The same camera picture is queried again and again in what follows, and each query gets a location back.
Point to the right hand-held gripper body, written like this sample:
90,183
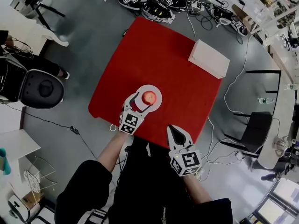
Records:
187,162

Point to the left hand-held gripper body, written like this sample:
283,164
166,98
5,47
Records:
130,122

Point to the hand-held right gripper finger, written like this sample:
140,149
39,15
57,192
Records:
170,139
184,140

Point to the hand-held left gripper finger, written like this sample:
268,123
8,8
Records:
146,111
128,101

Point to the red apple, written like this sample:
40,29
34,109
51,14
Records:
148,97

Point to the white round plate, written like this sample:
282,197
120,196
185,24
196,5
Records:
157,97

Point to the person's left forearm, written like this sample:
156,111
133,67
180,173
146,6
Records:
112,153

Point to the person's right forearm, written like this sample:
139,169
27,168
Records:
198,190

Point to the white power strip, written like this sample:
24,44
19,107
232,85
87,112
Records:
199,172

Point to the person's black clothing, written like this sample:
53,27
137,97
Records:
149,185

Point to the white charger block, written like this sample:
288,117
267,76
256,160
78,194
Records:
239,155

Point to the red cloth covered table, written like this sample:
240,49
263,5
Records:
168,62

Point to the white rectangular box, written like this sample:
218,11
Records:
208,57

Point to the large black oval shell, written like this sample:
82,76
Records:
42,90

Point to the clear plastic bottle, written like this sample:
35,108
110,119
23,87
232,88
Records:
266,100
288,86

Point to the clear glass pitcher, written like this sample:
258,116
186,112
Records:
281,144

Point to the pile of black white shells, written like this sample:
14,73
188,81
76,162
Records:
130,0

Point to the long white table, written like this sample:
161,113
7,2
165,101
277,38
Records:
283,106

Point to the white side table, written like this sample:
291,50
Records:
18,143

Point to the small cardboard box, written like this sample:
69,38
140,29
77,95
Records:
32,198

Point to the black white patterned device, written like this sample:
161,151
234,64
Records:
239,28

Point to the white carved leg table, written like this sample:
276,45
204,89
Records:
23,29

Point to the black leg chair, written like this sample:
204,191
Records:
38,8

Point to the teal rolled mat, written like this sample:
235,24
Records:
4,162

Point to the brown cardboard box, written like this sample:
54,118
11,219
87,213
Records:
240,13

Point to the white black equipment case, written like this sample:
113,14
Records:
21,207

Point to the black office chair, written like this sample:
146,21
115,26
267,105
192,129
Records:
290,41

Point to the white shelf unit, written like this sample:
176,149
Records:
268,8

